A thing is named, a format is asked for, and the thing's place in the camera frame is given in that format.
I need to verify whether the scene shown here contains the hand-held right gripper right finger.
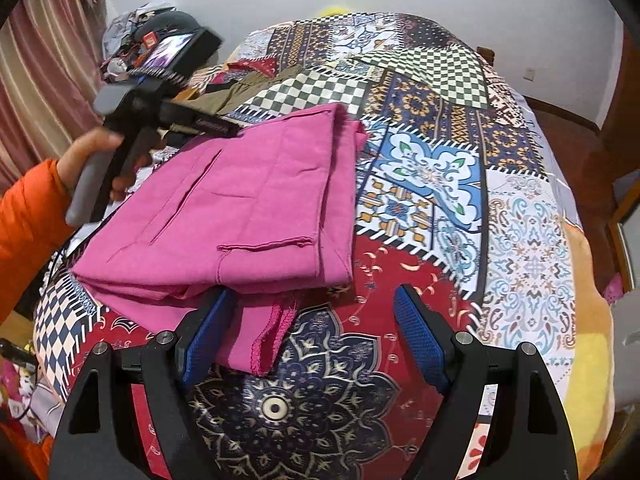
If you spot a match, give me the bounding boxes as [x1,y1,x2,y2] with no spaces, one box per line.
[392,284,581,480]

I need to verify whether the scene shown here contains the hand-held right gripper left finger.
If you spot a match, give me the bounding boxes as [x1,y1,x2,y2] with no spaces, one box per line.
[47,287,238,480]

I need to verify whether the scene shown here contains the pink pants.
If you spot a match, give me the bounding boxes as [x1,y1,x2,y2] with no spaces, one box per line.
[70,102,371,377]

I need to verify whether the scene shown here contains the olive green pants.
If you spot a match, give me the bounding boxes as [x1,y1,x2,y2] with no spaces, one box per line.
[190,67,297,112]

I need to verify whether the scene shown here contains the person's left hand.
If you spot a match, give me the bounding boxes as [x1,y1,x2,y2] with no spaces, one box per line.
[57,127,167,202]

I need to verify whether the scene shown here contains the pile of pale clothes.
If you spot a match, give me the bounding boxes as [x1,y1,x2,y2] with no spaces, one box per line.
[102,4,151,52]

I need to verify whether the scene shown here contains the striped pink curtain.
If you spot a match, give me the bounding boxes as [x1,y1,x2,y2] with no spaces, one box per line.
[0,0,109,188]

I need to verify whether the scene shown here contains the patchwork printed blanket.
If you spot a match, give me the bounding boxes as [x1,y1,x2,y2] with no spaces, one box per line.
[32,10,586,480]

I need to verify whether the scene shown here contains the yellow bed sheet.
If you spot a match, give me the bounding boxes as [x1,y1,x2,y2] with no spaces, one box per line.
[470,217,619,480]

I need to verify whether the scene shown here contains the wooden bedside furniture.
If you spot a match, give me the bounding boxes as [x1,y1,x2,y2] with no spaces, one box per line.
[604,174,640,282]

